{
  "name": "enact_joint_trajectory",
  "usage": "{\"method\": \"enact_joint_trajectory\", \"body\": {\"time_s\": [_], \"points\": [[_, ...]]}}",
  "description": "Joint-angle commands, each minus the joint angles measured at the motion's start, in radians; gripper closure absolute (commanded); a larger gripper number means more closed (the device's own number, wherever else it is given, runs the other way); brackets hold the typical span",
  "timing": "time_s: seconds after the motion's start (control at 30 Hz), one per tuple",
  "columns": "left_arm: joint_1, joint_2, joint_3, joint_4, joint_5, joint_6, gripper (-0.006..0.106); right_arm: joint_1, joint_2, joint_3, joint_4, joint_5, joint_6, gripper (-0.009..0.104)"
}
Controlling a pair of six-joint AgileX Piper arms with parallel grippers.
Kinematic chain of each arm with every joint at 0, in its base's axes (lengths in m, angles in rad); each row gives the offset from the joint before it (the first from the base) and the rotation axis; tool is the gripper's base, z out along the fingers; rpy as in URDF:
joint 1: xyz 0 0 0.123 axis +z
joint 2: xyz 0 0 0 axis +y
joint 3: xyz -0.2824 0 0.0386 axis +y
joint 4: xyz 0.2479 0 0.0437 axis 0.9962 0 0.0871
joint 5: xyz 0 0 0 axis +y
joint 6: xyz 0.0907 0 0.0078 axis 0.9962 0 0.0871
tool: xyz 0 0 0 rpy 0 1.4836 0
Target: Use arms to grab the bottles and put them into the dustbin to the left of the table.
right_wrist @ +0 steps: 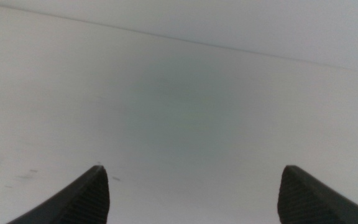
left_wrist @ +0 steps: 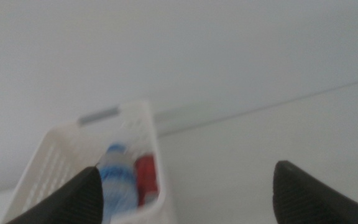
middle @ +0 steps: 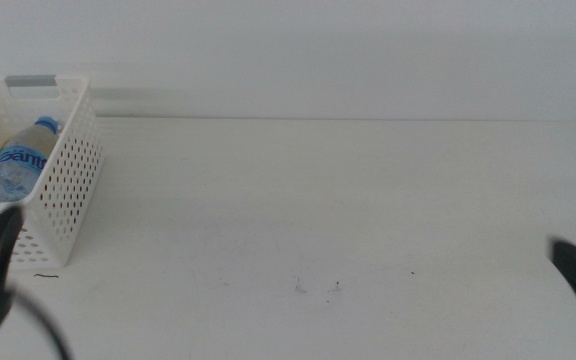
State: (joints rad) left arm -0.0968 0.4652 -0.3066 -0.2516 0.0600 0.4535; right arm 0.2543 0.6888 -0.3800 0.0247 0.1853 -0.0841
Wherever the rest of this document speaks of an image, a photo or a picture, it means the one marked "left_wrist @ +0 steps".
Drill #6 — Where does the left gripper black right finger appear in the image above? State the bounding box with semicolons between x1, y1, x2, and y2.
272;160;358;224

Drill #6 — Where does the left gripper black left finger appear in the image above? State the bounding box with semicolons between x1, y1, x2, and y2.
6;166;104;224

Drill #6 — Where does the clear water bottle blue cap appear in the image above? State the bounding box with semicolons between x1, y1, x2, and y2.
99;142;139;223

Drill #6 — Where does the red soda can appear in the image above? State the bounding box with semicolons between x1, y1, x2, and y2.
134;154;160;207

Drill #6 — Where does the white perforated plastic basket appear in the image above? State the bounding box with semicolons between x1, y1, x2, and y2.
1;99;180;224

